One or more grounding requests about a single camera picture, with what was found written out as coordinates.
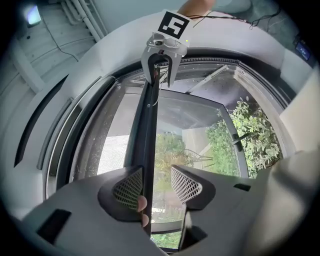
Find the small black monitor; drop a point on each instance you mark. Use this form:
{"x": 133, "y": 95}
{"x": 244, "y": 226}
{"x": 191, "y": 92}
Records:
{"x": 303, "y": 50}

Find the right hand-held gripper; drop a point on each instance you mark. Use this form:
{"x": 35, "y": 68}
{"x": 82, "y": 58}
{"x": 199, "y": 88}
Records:
{"x": 175, "y": 25}

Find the white ceiling pipes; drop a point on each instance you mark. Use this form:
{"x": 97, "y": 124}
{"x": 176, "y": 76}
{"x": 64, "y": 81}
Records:
{"x": 92, "y": 22}

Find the ceiling light panel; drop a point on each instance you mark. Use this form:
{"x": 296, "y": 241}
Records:
{"x": 32, "y": 14}

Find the person's left hand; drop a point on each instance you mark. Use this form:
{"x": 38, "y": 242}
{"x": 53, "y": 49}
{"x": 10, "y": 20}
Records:
{"x": 143, "y": 203}

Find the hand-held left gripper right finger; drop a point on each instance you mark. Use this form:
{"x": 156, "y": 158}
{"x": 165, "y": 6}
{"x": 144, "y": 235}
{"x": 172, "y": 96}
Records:
{"x": 225, "y": 220}

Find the person's right forearm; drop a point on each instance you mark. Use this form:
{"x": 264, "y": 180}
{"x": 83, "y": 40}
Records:
{"x": 195, "y": 6}

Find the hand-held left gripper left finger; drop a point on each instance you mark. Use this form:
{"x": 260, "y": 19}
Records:
{"x": 87, "y": 212}

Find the black window frame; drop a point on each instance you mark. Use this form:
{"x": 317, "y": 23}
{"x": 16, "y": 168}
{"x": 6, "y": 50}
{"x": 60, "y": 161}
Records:
{"x": 270, "y": 85}

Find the green shrubs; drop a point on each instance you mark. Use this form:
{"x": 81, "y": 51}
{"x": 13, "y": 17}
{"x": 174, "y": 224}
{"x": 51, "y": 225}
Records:
{"x": 255, "y": 140}

